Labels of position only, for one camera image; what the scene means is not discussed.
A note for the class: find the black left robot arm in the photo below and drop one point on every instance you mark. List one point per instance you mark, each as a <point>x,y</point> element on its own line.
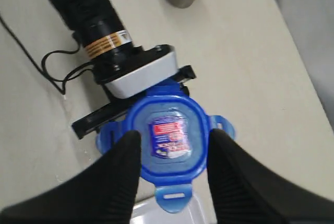
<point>96,27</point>

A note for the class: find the blue plastic container lid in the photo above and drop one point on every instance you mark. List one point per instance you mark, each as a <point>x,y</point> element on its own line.
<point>174,132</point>

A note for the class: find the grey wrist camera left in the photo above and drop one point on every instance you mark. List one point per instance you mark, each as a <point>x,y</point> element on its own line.
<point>146,76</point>

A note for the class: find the white backdrop cloth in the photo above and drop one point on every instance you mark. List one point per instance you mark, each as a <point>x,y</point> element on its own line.
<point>310,23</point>

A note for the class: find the clear plastic tea bottle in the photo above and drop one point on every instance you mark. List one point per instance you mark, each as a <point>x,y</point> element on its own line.
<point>189,203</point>

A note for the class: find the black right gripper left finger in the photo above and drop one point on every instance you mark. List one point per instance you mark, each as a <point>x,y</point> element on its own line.
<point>103,193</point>

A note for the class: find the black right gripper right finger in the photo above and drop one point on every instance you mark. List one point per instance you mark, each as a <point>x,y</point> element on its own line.
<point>245,191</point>

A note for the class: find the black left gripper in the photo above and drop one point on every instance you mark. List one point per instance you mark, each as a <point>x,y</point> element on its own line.
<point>113,65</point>

